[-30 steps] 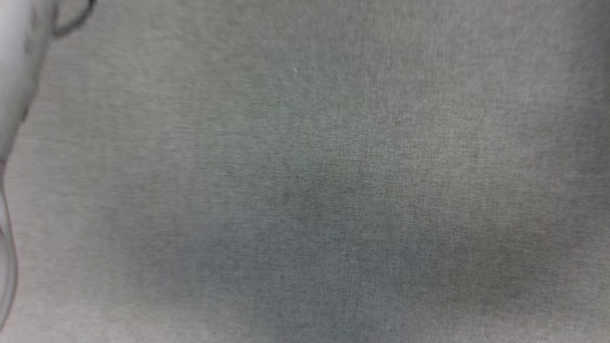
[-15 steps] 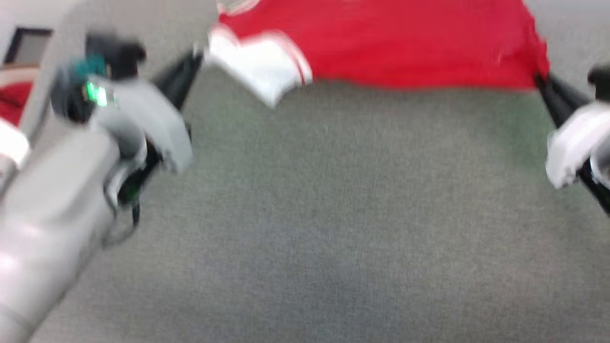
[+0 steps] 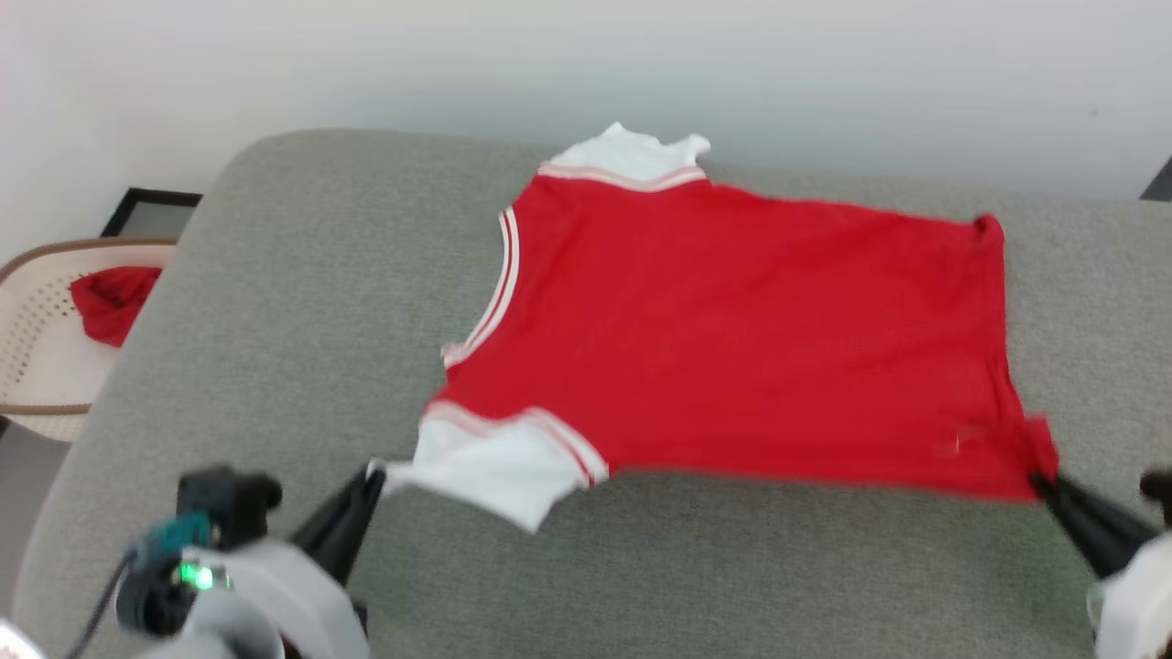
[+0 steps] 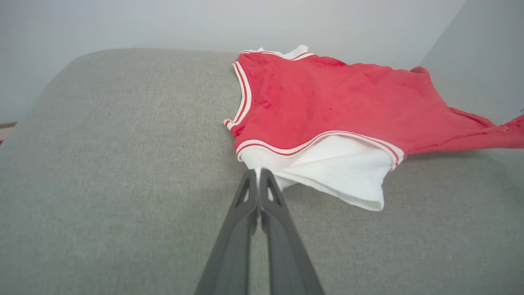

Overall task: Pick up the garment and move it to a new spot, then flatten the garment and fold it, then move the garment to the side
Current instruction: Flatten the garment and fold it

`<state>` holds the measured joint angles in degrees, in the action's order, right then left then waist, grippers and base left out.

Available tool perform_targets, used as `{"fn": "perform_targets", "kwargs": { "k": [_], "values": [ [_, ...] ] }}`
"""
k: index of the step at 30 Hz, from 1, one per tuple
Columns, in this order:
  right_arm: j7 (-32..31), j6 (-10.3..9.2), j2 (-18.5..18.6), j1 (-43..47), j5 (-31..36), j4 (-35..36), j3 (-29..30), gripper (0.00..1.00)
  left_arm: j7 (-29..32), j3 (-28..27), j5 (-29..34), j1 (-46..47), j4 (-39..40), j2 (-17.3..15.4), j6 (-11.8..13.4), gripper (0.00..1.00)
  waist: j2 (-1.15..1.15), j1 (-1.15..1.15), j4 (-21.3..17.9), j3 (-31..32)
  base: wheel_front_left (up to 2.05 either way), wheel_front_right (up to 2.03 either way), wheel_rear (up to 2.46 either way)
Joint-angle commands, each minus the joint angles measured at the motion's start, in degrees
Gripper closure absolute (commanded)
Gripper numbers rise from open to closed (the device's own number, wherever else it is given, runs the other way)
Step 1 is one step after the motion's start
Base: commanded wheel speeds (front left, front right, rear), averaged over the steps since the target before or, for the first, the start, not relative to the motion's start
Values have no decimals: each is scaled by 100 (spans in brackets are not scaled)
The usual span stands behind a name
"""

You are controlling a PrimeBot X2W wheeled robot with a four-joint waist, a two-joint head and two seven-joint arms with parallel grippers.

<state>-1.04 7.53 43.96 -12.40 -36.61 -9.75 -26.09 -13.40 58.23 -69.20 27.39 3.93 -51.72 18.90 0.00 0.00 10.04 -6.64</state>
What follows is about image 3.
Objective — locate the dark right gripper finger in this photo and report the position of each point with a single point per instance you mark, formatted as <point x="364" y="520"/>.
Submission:
<point x="1094" y="531"/>

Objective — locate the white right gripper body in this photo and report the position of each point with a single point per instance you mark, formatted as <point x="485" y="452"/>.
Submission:
<point x="1140" y="604"/>

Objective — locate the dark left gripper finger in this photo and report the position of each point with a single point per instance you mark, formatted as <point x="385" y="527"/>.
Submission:
<point x="343" y="526"/>

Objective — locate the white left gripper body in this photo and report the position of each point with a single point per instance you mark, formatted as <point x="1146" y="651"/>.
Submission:
<point x="284" y="604"/>

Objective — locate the red jersey white sleeves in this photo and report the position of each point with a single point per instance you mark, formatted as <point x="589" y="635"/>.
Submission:
<point x="732" y="329"/>

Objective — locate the red garment in basket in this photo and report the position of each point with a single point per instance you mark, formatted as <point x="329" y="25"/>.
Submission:
<point x="114" y="297"/>

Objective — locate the cream laundry basket brown rim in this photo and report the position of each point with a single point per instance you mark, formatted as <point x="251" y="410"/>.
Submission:
<point x="41" y="357"/>

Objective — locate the black floor border strip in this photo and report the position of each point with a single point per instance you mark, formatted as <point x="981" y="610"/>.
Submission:
<point x="128" y="197"/>

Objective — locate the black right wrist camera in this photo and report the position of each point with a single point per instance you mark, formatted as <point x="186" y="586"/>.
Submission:
<point x="1158" y="494"/>

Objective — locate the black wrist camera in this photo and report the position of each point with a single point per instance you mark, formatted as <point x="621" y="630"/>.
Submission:
<point x="224" y="499"/>
<point x="1158" y="494"/>

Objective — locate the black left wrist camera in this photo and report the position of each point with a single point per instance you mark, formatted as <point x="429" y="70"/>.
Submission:
<point x="224" y="499"/>

